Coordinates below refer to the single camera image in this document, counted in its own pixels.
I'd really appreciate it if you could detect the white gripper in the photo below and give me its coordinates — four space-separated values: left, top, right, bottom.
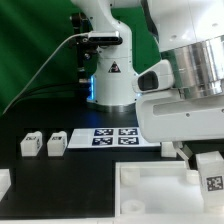
132 60 224 169

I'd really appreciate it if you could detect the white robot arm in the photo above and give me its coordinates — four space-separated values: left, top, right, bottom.
71 0 224 160

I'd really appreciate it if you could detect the white marker tag sheet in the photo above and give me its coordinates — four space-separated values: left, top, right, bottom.
68 127 160 149

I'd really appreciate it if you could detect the white fence piece left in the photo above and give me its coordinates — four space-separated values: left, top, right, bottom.
0 169 11 201

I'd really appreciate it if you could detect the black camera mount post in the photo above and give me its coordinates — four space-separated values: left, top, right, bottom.
70 12 96 101

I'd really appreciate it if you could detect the silver front depth camera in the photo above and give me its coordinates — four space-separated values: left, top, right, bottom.
87 31 122 46

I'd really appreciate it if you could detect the white camera cable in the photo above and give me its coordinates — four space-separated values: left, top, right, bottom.
1 32 91 116

